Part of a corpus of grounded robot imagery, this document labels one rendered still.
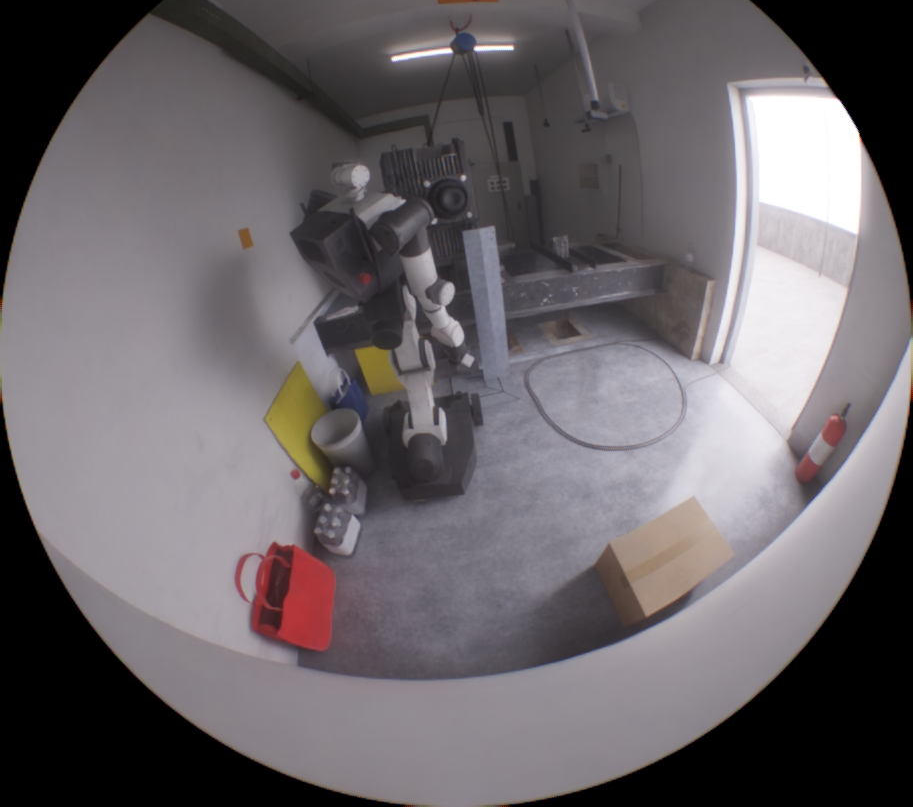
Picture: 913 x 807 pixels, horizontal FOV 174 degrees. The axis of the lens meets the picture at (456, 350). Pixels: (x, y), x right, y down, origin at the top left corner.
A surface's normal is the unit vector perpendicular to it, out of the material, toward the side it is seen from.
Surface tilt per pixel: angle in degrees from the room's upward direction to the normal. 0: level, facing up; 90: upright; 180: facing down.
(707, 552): 0
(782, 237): 90
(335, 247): 104
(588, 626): 0
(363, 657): 0
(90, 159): 90
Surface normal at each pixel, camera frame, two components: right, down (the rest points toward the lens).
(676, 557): -0.16, -0.85
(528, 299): 0.10, 0.50
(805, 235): -0.98, 0.18
